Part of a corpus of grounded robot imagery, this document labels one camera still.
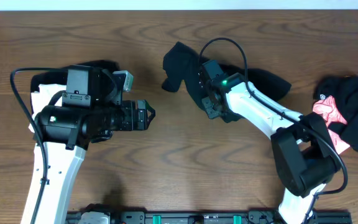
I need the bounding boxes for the pink crumpled garment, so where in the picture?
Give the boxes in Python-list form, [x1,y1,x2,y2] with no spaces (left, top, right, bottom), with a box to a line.
[313,96,350,154]

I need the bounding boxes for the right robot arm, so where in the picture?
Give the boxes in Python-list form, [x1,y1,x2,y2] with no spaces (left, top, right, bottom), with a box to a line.
[199,60,345,223]

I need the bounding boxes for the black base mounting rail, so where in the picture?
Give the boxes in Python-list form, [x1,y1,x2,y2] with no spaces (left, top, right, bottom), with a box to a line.
[63,204,353,224]

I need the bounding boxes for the black t-shirt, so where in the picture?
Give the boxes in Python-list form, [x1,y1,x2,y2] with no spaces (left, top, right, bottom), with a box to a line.
[162,42,291,110]

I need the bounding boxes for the black crumpled garment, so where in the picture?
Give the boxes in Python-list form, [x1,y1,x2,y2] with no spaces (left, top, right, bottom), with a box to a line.
[313,76,358,152]

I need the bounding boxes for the black fabric storage container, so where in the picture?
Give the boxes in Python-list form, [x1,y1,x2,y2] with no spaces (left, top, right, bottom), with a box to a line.
[30,60,119,92]

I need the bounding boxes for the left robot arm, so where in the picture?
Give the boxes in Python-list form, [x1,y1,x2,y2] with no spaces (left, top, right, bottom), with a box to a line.
[21,65,155,223]

